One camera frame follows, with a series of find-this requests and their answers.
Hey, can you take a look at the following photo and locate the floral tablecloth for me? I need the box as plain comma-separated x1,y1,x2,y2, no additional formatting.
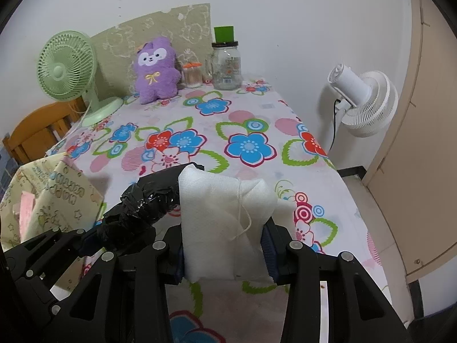
54,80,389,342

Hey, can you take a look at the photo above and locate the white tissue pack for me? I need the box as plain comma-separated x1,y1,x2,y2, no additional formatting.
178,166,277,283

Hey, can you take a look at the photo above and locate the glass jar with green lid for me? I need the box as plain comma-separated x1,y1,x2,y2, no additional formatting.
206,26,242,91

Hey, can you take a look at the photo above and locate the beige wooden door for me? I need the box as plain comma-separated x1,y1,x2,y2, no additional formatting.
365,0,456,283

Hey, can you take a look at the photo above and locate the purple plush toy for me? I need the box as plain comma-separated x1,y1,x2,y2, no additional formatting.
134,36,181,105

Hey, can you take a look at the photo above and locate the toothpick jar orange lid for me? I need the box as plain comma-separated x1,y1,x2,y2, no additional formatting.
182,62,203,88

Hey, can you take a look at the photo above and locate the white circulator fan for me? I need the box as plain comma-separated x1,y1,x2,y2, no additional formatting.
328,63,399,138

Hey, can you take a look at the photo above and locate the black plastic bag bundle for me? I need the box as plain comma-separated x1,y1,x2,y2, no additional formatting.
97,163,205,255

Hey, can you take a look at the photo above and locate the pink tissue packet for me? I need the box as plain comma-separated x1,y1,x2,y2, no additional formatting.
15,190,36,242

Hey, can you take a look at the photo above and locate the green desk fan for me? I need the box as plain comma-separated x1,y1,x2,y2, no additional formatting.
36,30,123,127

